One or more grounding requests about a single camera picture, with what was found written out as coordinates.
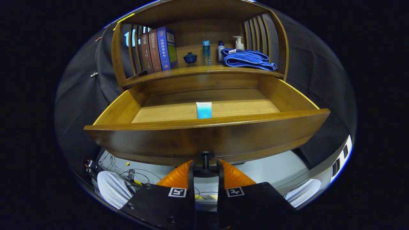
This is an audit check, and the wooden cabinet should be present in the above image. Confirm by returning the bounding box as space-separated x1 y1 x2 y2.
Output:
111 0 289 93

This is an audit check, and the blue squeeze tube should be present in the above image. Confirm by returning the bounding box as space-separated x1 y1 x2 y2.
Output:
196 102 212 119

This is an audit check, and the wooden countertop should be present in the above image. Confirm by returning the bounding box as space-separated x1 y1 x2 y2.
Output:
123 65 285 88

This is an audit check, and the grey vented case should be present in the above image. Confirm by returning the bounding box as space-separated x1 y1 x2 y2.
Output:
275 135 353 197

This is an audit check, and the wooden drawer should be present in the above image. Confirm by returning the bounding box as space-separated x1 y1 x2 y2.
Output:
84 74 330 178

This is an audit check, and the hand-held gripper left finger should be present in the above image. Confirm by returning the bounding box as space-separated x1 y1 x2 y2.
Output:
120 160 196 230

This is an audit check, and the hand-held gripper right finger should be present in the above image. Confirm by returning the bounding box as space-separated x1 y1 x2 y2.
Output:
217 159 296 230

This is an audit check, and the person's right leg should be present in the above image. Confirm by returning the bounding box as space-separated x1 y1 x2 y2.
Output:
284 178 321 208

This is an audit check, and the blue glass bottle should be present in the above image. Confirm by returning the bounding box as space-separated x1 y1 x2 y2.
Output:
202 40 211 63

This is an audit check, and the blue folded towel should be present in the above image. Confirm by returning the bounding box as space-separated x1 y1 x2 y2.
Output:
220 48 277 71

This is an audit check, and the reddish brown book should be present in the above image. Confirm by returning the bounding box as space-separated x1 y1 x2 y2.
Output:
148 29 163 72

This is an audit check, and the black floor cable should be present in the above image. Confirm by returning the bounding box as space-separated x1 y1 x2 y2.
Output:
105 153 163 186

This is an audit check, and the blue book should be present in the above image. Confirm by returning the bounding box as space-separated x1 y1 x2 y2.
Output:
157 27 178 71

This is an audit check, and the person's left leg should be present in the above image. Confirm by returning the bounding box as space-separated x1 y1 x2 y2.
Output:
97 171 136 210

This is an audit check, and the person's leg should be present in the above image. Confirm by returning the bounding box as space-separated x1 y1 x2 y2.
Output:
284 178 321 208
97 171 136 210

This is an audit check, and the white pump bottle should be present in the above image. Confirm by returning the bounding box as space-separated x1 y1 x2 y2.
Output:
232 36 245 51

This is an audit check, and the dark brown book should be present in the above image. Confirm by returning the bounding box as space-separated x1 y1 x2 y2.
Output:
140 32 154 74

